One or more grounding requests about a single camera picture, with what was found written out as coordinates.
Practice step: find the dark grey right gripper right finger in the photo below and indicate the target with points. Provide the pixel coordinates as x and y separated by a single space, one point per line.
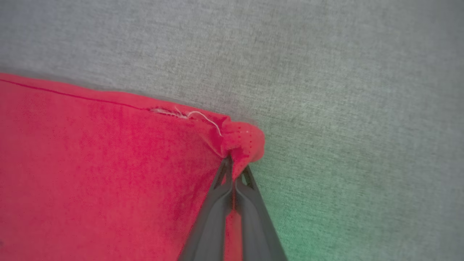
259 232

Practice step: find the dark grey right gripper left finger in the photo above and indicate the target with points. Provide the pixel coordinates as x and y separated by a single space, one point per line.
206 232

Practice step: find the red and white towel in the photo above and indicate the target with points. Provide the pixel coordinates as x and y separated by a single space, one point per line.
90 174

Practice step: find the grey fabric sofa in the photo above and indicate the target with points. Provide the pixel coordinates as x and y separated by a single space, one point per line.
326 72

